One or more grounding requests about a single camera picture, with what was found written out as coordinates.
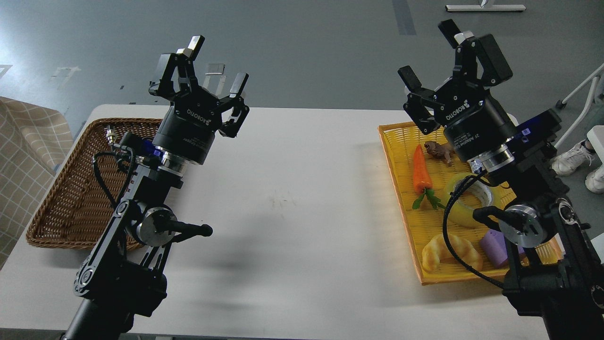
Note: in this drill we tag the purple foam block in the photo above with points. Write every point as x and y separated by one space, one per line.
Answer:
494 246

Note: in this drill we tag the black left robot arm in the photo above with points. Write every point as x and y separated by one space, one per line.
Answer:
123 275

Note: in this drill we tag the beige checkered cloth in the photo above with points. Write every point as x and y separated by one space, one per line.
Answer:
34 140

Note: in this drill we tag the yellow tape roll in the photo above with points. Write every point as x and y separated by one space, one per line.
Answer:
477 196

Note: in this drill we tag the brown wicker basket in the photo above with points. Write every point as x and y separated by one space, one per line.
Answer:
75 212

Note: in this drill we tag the white sneaker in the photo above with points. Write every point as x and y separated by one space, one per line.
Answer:
594 181
568 162

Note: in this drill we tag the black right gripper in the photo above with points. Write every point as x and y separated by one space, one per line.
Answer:
473 121

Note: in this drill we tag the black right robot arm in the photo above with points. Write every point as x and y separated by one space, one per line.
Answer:
554 271

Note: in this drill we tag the brown toy lion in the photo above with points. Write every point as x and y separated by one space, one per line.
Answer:
440 151

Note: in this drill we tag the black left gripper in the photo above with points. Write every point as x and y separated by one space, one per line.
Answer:
188 129

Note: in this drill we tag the toy croissant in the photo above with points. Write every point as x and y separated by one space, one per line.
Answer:
436 251

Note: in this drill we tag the yellow plastic basket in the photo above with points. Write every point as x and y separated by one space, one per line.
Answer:
399 142

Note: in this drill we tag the white metal stand base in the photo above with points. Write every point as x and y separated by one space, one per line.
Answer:
486 6

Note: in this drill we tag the orange toy carrot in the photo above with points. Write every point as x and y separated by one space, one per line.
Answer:
422 183

